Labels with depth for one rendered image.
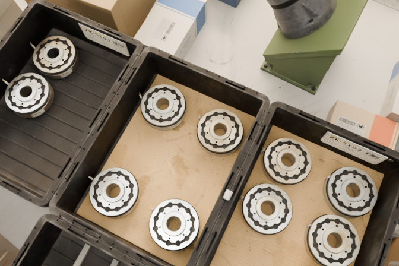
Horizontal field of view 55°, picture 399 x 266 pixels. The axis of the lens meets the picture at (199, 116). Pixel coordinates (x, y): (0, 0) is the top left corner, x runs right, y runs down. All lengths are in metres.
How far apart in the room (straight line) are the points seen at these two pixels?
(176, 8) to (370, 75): 0.56
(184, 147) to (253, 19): 0.49
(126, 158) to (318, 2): 0.57
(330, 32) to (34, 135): 0.72
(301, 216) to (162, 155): 0.33
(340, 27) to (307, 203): 0.40
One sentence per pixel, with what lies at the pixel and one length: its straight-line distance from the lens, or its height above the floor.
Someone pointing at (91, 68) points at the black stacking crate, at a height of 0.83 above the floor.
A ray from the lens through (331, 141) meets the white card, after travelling 0.86.
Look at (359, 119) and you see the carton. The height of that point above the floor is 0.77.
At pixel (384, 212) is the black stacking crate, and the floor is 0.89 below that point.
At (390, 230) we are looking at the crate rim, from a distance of 0.81.
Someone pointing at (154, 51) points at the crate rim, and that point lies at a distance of 0.86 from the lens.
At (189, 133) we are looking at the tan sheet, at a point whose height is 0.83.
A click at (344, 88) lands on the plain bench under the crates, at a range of 1.13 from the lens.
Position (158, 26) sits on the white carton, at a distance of 1.06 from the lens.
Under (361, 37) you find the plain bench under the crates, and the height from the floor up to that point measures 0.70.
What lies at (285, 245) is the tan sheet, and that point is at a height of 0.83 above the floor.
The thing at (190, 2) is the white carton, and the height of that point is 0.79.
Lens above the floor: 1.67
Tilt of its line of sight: 69 degrees down
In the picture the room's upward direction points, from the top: 4 degrees counter-clockwise
